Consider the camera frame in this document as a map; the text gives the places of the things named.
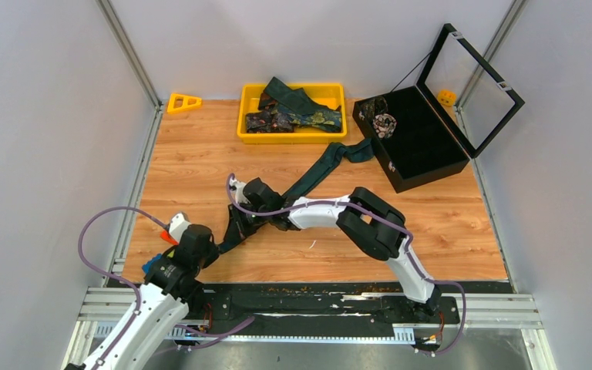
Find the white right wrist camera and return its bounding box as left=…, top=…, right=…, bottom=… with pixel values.
left=230, top=179, right=249, bottom=204

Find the black gift box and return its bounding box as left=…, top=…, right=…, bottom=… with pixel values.
left=352, top=23, right=525, bottom=193

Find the aluminium rail frame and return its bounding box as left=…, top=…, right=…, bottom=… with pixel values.
left=61, top=285, right=557, bottom=370

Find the dark green tie in bin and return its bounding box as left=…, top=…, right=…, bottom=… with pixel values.
left=257, top=77, right=338, bottom=115

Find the orange toy piece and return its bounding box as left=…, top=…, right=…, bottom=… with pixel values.
left=160, top=230, right=179, bottom=246

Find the rolled floral tie in box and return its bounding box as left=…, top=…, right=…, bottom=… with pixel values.
left=372, top=113, right=398, bottom=140

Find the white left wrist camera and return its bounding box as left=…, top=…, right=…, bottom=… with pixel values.
left=167, top=212, right=191, bottom=243

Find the rolled dark tie in box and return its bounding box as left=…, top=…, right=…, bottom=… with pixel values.
left=358, top=96, right=389, bottom=127

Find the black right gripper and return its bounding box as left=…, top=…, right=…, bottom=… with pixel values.
left=225, top=200, right=271, bottom=243

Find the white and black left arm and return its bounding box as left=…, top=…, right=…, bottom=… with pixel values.
left=66, top=223, right=220, bottom=369

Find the yellow round toy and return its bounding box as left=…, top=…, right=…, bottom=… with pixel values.
left=436, top=89, right=457, bottom=107

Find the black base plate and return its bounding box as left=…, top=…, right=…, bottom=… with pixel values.
left=183, top=282, right=461, bottom=337

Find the blue floral tie in bin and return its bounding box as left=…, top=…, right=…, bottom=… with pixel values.
left=271, top=106, right=342, bottom=133

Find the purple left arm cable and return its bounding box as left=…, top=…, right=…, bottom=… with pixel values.
left=77, top=206, right=256, bottom=370

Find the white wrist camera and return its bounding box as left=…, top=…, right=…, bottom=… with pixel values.
left=167, top=212, right=191, bottom=243
left=230, top=179, right=249, bottom=204

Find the dark green tie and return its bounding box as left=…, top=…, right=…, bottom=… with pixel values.
left=218, top=139, right=374, bottom=254
left=257, top=77, right=338, bottom=115

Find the yellow triangle toy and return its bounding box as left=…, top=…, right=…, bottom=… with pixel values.
left=166, top=92, right=203, bottom=115

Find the dark patterned tie in bin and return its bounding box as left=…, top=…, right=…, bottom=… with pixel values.
left=245, top=111, right=294, bottom=133

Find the yellow plastic bin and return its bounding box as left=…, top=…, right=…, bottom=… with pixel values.
left=236, top=82, right=348, bottom=144

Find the colourful toy brick block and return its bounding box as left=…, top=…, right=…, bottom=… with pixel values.
left=142, top=254, right=163, bottom=278

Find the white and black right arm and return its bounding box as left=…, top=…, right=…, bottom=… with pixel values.
left=218, top=175, right=441, bottom=322

